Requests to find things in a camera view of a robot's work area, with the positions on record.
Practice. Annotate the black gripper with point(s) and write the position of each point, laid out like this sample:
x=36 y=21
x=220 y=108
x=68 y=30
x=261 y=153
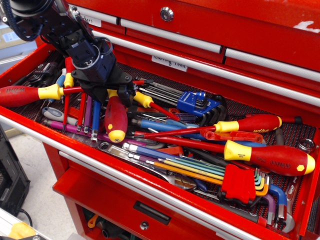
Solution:
x=96 y=68

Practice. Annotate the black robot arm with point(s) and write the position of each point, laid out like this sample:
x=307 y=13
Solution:
x=62 y=26

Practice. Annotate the short red yellow screwdriver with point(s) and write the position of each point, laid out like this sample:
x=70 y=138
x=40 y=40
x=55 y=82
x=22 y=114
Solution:
x=147 y=102

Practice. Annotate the black holder coloured hex keys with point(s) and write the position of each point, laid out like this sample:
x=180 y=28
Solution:
x=89 y=117

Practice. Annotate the small red screwdriver upper left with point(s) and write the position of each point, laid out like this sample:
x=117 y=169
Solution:
x=68 y=83

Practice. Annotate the white cutting tools label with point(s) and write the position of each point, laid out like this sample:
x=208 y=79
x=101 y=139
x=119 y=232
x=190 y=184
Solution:
x=169 y=63

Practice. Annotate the magenta long hex key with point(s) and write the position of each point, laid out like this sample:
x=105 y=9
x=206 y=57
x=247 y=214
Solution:
x=103 y=137

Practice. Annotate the white markers label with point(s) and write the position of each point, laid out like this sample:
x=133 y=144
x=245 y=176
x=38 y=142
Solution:
x=92 y=21

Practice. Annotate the black torx key set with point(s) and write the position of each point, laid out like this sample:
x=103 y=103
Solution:
x=45 y=74

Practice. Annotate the silver chest lock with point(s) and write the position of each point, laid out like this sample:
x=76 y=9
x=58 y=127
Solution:
x=166 y=14

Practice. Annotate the blue hex key set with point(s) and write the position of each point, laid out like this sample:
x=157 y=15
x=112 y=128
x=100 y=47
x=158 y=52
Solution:
x=210 y=109

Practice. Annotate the large red screwdriver left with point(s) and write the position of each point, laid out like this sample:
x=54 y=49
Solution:
x=20 y=95

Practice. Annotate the large red screwdriver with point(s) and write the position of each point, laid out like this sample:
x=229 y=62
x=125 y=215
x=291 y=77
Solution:
x=20 y=95
x=280 y=159

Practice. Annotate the red tool chest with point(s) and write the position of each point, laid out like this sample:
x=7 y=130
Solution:
x=264 y=28

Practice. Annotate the red plastic key holder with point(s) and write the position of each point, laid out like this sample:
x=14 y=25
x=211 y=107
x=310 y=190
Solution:
x=233 y=136

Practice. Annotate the black box on floor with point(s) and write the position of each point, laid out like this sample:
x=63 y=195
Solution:
x=14 y=184

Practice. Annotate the red wiha screwdriver right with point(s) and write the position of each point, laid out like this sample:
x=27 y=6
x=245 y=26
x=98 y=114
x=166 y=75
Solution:
x=257 y=123

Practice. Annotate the open red drawer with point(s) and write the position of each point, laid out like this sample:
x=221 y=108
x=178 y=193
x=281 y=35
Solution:
x=151 y=208

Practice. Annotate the red holder coloured hex keys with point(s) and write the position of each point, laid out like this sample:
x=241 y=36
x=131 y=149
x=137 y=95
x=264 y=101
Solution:
x=236 y=184

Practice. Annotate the large red screwdriver right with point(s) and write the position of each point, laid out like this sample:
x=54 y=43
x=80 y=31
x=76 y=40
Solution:
x=280 y=159

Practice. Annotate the silver socket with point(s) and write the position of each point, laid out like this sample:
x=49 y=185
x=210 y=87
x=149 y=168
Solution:
x=306 y=145

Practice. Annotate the grey handled small screwdriver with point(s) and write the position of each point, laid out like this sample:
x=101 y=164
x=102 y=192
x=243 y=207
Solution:
x=56 y=115

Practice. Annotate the blue handled screwdriver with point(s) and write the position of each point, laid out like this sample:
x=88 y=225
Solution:
x=170 y=125

